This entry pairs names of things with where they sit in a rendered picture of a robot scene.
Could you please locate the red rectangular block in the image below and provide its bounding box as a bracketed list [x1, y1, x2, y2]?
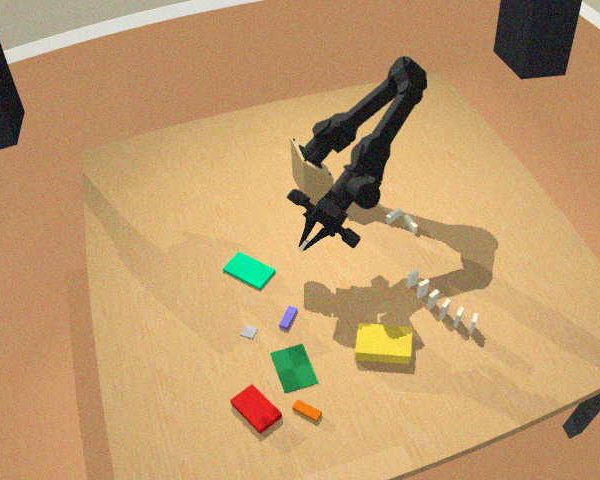
[230, 384, 282, 433]

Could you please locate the purple rectangular block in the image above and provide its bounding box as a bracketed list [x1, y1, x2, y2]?
[279, 306, 297, 330]

